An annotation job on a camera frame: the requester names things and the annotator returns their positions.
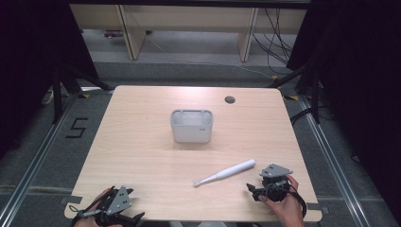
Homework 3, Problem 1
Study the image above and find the black metal stand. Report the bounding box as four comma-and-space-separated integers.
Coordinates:
50, 61, 115, 125
267, 61, 323, 125

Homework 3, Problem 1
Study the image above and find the black curtain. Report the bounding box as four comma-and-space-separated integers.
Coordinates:
286, 0, 401, 218
0, 0, 101, 159

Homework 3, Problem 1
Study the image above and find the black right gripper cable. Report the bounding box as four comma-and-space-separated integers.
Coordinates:
283, 182, 307, 219

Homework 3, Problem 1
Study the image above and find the white electric toothbrush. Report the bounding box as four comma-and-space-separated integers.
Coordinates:
193, 158, 257, 188

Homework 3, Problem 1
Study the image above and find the person's left hand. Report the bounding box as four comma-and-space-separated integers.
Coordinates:
73, 187, 124, 227

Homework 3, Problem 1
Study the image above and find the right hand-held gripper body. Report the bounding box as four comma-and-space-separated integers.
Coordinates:
259, 163, 294, 203

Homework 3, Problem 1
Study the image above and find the beige wooden desk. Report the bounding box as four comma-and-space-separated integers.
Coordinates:
69, 3, 308, 62

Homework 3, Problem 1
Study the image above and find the aluminium floor rail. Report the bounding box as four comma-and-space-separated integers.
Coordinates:
0, 90, 82, 227
298, 94, 373, 227

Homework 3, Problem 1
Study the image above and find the person's right hand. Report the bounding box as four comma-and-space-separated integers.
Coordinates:
257, 174, 306, 227

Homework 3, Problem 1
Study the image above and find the grey plastic holder box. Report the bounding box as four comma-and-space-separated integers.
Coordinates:
169, 109, 215, 144

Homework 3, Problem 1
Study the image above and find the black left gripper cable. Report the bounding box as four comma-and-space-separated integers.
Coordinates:
68, 188, 112, 227

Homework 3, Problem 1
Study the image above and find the bundle of black hanging cables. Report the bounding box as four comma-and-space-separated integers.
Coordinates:
252, 8, 295, 76

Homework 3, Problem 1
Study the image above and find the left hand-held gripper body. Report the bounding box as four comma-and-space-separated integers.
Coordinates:
94, 185, 137, 227

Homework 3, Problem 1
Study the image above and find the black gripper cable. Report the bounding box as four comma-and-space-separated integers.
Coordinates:
68, 188, 112, 227
283, 182, 307, 219

